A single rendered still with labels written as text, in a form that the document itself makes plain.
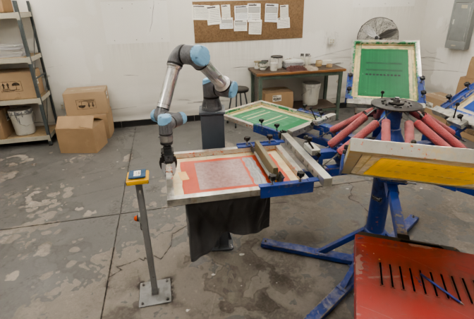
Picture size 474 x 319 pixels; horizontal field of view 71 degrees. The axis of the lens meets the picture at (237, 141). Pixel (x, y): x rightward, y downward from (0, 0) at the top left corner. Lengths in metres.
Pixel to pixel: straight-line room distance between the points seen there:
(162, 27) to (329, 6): 2.77
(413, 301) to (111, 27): 5.17
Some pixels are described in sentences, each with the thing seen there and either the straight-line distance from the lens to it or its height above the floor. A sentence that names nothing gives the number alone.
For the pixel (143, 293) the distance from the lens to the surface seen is 2.70.
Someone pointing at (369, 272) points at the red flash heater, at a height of 1.10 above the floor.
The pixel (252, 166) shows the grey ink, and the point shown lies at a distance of 2.08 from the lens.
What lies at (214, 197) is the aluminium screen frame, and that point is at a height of 0.99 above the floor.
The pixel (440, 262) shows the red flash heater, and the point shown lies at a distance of 1.36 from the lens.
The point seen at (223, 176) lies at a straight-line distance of 1.98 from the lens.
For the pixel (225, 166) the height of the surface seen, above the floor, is 0.97.
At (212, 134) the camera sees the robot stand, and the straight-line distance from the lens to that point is 2.43.
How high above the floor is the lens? 1.92
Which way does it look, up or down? 23 degrees down
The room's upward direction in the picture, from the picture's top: 1 degrees counter-clockwise
